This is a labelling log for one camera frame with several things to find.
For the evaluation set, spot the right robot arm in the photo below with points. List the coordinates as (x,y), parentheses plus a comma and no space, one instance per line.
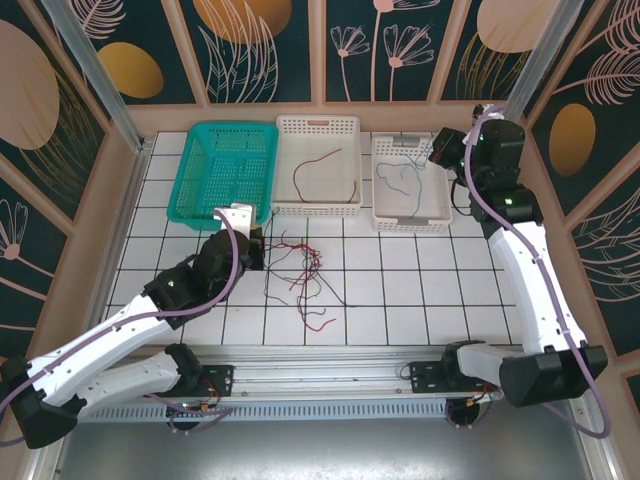
(535,280)

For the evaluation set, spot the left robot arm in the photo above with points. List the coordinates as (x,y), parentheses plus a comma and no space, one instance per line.
(110,330)

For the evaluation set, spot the teal plastic mesh basket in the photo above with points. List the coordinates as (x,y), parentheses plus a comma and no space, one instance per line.
(225,170)

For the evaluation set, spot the large white plastic basket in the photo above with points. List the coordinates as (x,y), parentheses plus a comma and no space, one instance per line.
(325,185)

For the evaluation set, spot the small white plastic basket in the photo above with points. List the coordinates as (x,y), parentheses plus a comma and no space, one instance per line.
(385,145)

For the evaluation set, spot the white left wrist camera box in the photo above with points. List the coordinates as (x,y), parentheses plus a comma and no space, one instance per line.
(240,215)

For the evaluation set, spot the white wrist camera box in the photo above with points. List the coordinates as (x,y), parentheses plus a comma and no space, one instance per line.
(240,215)
(487,110)

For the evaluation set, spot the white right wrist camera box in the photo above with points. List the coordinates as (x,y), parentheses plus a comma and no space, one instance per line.
(487,110)

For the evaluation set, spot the wall panel oval and feathers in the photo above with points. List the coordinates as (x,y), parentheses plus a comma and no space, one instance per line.
(572,140)

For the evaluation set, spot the aluminium side rail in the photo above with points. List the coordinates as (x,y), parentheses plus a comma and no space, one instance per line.
(125,220)

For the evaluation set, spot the aluminium corner post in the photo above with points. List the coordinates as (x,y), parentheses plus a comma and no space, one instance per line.
(540,50)
(100,90)

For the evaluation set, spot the wall panel pale disc strands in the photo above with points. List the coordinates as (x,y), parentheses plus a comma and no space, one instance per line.
(505,25)
(25,100)

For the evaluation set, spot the wall panel pink flowers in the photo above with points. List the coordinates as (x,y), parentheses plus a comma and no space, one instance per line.
(400,30)

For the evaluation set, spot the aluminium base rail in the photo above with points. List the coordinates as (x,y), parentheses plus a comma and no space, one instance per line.
(320,375)

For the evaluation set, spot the wall panel single flower outline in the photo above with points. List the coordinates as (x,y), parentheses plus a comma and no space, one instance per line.
(25,260)

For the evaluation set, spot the wall panel orange disc leaves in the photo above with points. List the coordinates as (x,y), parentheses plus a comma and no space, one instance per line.
(240,20)

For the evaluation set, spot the grey metal base plate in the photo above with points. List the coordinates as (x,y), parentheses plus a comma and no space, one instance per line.
(300,450)

